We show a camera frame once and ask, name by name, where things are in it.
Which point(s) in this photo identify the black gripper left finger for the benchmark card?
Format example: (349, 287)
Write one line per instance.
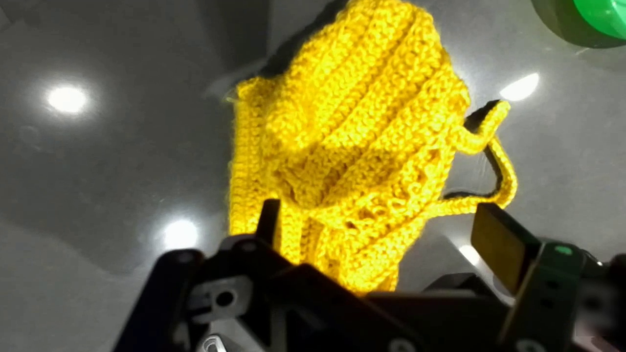
(269, 222)

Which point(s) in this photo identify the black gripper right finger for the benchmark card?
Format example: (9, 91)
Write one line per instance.
(506, 248)

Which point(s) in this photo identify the yellow crocheted cloth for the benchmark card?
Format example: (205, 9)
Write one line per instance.
(353, 144)

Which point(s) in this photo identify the small green bowl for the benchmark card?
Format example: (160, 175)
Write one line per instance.
(598, 21)

